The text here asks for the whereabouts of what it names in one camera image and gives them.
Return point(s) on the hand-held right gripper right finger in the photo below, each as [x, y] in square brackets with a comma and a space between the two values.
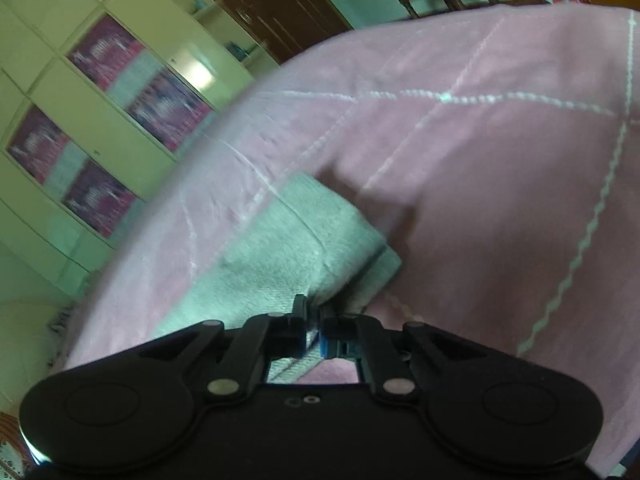
[331, 346]

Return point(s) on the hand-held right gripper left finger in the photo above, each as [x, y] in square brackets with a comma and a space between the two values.
[300, 336]

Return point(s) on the grey-green pants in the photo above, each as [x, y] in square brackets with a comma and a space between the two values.
[300, 240]

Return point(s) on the bed with pink checked sheet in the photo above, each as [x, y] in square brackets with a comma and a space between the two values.
[475, 175]

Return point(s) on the small blue object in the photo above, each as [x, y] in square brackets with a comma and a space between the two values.
[237, 51]

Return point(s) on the cream corner shelf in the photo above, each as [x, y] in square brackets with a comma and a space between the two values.
[225, 25]

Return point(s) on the brown wooden door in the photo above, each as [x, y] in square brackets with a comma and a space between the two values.
[285, 5]

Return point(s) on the cream wardrobe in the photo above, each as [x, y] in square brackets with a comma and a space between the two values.
[45, 55]

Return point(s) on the red wall poster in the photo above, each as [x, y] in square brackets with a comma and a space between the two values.
[97, 197]
[167, 107]
[105, 52]
[35, 142]

